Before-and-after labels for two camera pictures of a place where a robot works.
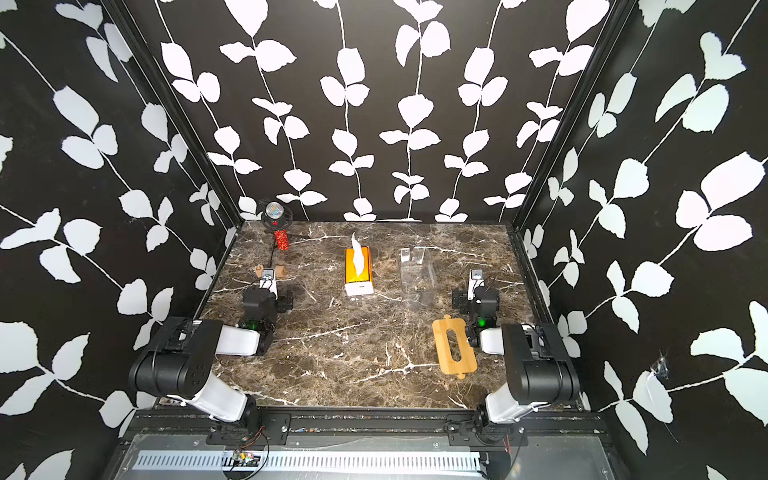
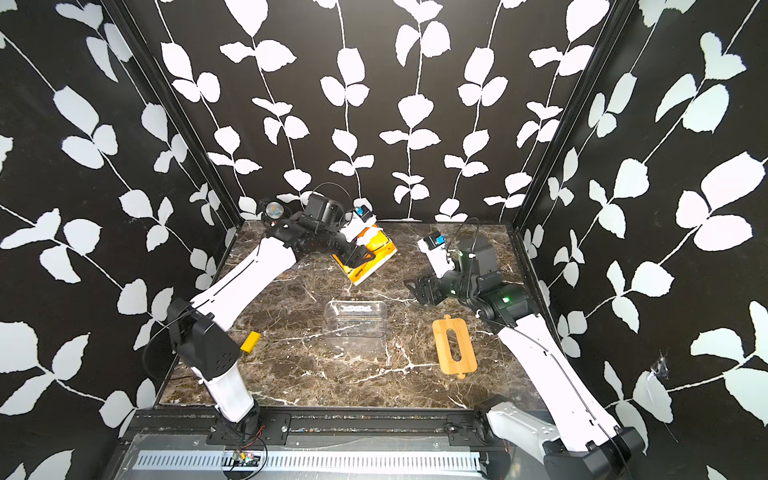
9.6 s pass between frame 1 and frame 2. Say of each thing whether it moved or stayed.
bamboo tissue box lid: stayed
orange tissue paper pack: moved
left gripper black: moved
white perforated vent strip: stayed
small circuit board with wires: stayed
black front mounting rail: stayed
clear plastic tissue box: moved
